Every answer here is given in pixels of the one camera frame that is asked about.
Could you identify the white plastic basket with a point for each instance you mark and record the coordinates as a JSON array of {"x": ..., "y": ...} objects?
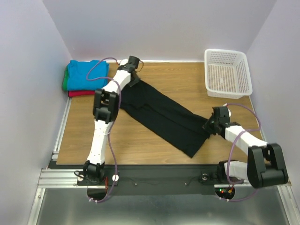
[{"x": 227, "y": 74}]

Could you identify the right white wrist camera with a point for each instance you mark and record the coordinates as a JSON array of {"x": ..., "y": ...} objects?
[{"x": 229, "y": 111}]

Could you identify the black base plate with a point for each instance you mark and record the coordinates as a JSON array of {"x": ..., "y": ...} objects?
[{"x": 197, "y": 189}]

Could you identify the blue folded t shirt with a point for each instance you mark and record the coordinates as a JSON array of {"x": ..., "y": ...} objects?
[{"x": 85, "y": 75}]

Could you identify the green folded t shirt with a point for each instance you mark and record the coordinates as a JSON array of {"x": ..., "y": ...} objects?
[{"x": 65, "y": 80}]

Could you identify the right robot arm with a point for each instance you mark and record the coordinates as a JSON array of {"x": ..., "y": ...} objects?
[{"x": 265, "y": 164}]

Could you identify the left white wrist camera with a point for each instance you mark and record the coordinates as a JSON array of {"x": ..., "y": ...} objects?
[{"x": 122, "y": 62}]

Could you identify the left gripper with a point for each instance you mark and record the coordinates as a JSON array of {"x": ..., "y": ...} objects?
[{"x": 133, "y": 83}]

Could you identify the black t shirt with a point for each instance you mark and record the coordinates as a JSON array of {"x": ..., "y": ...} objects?
[{"x": 168, "y": 119}]

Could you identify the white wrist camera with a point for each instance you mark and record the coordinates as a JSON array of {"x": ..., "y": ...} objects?
[
  {"x": 122, "y": 62},
  {"x": 229, "y": 111}
]

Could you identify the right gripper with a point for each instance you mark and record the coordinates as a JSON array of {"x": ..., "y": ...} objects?
[{"x": 209, "y": 125}]

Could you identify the aluminium frame rail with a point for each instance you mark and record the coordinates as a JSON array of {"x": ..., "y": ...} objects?
[{"x": 58, "y": 175}]

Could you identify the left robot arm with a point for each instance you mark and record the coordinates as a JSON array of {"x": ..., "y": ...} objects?
[{"x": 106, "y": 106}]

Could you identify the red folded t shirt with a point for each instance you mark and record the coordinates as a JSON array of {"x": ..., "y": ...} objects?
[{"x": 75, "y": 93}]

